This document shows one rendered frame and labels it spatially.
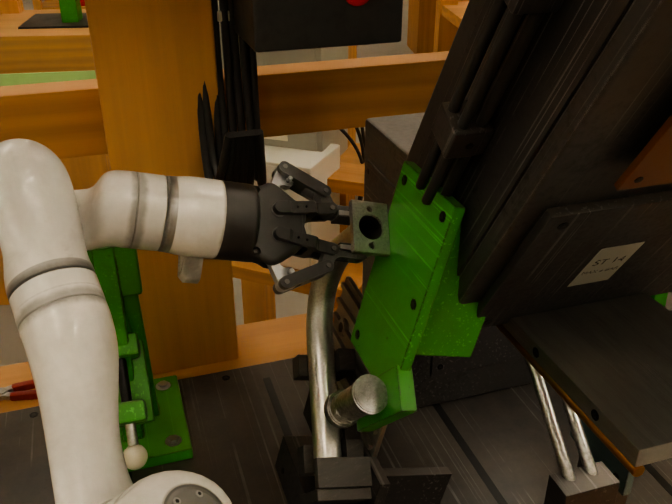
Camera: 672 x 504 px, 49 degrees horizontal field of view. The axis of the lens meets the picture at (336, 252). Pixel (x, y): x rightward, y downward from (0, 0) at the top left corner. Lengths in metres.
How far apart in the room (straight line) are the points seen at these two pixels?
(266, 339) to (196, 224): 0.51
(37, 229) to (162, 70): 0.35
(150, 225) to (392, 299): 0.24
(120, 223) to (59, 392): 0.16
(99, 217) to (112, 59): 0.29
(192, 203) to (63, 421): 0.21
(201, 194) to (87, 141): 0.38
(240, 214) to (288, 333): 0.51
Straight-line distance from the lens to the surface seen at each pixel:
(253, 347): 1.14
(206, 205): 0.67
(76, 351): 0.59
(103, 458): 0.61
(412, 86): 1.11
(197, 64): 0.93
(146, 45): 0.91
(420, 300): 0.68
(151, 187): 0.67
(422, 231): 0.69
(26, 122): 1.03
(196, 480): 0.56
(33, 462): 0.99
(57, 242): 0.63
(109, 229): 0.67
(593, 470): 0.79
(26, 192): 0.64
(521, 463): 0.94
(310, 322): 0.83
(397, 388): 0.71
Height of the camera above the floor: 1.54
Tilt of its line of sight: 28 degrees down
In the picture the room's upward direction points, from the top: straight up
